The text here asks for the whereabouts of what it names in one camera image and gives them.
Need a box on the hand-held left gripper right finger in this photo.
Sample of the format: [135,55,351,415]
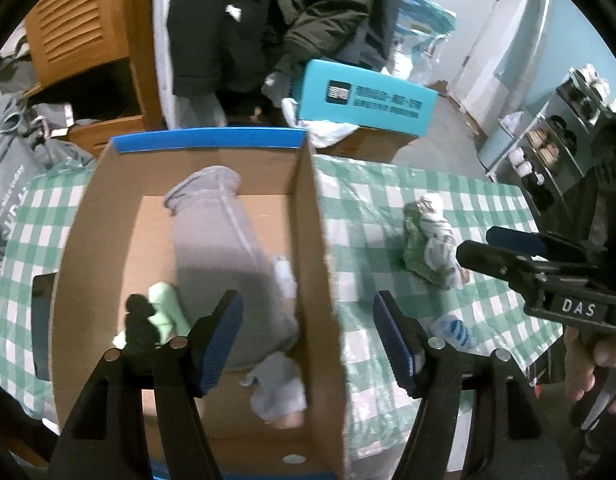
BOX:
[373,290,571,480]

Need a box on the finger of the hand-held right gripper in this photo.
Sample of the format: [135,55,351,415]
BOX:
[456,240,546,288]
[486,226,556,257]

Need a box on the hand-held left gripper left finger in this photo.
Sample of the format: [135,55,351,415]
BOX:
[48,289,245,480]

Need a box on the white blue striped sock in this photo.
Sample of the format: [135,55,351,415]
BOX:
[430,315,478,352]

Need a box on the light green sock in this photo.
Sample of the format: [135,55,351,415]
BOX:
[112,282,191,350]

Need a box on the green and white sock bundle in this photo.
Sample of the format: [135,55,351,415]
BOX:
[402,194,464,291]

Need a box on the white grey sock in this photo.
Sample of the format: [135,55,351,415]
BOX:
[239,351,309,429]

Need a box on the small white sock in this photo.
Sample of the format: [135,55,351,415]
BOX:
[272,255,299,302]

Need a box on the cardboard box blue rim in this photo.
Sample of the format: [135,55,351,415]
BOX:
[50,127,349,480]

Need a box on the person's right hand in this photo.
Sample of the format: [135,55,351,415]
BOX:
[563,329,616,411]

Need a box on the group of assorted shoes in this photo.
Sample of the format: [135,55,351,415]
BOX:
[508,62,616,191]

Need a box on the light blue bin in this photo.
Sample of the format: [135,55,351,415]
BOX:
[478,112,525,171]

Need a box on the grey shoe rack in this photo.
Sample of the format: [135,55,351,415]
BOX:
[488,66,616,217]

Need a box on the green white checked tablecloth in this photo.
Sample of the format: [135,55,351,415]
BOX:
[0,152,564,461]

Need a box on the brown cardboard box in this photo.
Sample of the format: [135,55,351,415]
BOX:
[318,124,415,163]

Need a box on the black phone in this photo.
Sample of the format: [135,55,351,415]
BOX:
[32,274,57,382]

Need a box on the teal shoe box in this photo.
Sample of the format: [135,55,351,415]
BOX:
[292,59,439,137]

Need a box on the white door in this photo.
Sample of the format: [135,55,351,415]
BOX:
[450,0,551,111]

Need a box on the white plastic bag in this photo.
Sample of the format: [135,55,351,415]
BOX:
[282,97,359,149]

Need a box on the blue plastic bag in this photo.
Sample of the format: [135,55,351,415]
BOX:
[388,0,459,81]

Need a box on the white hanging garment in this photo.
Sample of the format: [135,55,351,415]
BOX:
[152,0,229,130]

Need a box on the grey printed bag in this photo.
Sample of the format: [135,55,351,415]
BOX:
[0,135,53,307]

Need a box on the pile of grey clothes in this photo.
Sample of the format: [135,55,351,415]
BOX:
[0,25,104,171]

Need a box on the black hanging jacket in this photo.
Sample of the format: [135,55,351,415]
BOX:
[168,0,289,97]

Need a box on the wooden cabinet with louvre door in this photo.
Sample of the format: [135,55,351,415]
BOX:
[0,0,163,157]

